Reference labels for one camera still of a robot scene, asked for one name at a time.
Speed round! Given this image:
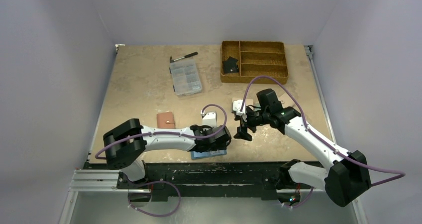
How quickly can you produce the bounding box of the blue leather card holder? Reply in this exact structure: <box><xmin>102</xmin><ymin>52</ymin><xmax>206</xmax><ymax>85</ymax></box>
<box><xmin>190</xmin><ymin>150</ymin><xmax>227</xmax><ymax>160</ymax></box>

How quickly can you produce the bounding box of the black VIP credit card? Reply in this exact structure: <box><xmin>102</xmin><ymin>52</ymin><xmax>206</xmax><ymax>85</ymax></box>
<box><xmin>222</xmin><ymin>60</ymin><xmax>237</xmax><ymax>74</ymax></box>

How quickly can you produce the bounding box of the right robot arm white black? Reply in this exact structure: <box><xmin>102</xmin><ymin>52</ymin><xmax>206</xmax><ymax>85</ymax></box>
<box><xmin>232</xmin><ymin>89</ymin><xmax>371</xmax><ymax>207</ymax></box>

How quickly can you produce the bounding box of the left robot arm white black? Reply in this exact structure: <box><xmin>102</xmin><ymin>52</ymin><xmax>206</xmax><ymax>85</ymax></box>
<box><xmin>96</xmin><ymin>118</ymin><xmax>231</xmax><ymax>182</ymax></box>

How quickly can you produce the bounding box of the beige card holder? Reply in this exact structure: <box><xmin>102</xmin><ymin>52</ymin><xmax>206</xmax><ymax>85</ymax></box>
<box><xmin>280</xmin><ymin>97</ymin><xmax>295</xmax><ymax>107</ymax></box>

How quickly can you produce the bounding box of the cream card holder with snap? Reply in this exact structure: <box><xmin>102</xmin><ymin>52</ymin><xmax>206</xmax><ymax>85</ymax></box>
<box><xmin>232</xmin><ymin>97</ymin><xmax>254</xmax><ymax>106</ymax></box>

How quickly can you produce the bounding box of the pink leather card holder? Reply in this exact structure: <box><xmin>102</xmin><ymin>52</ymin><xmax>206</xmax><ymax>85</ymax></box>
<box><xmin>156</xmin><ymin>112</ymin><xmax>176</xmax><ymax>129</ymax></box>

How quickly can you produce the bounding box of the wicker cutlery tray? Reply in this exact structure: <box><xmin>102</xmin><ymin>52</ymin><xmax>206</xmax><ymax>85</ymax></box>
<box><xmin>220</xmin><ymin>41</ymin><xmax>289</xmax><ymax>84</ymax></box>

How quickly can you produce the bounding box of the clear plastic screw organizer box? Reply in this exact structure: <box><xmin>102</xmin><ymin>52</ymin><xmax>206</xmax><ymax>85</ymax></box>
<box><xmin>169</xmin><ymin>58</ymin><xmax>203</xmax><ymax>96</ymax></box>

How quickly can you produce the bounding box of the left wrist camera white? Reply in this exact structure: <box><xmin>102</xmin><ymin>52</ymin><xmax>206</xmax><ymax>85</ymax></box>
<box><xmin>202</xmin><ymin>111</ymin><xmax>217</xmax><ymax>128</ymax></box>

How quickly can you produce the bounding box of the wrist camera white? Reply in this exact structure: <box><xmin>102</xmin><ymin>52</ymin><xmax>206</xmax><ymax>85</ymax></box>
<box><xmin>232</xmin><ymin>101</ymin><xmax>246</xmax><ymax>121</ymax></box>
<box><xmin>202</xmin><ymin>111</ymin><xmax>217</xmax><ymax>128</ymax></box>

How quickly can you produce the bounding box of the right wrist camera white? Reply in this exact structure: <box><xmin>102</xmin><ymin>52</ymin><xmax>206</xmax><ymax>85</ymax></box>
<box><xmin>232</xmin><ymin>101</ymin><xmax>246</xmax><ymax>121</ymax></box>

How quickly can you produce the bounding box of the black metal base rail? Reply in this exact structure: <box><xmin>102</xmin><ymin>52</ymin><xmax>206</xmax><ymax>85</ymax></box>
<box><xmin>82</xmin><ymin>160</ymin><xmax>327</xmax><ymax>204</ymax></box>

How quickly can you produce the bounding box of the claw hammer black handle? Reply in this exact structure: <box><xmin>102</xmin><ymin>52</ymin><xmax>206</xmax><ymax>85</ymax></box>
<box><xmin>169</xmin><ymin>52</ymin><xmax>198</xmax><ymax>63</ymax></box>

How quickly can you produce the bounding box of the aluminium frame rail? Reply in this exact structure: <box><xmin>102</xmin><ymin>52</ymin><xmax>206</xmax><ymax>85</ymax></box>
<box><xmin>69</xmin><ymin>169</ymin><xmax>149</xmax><ymax>193</ymax></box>

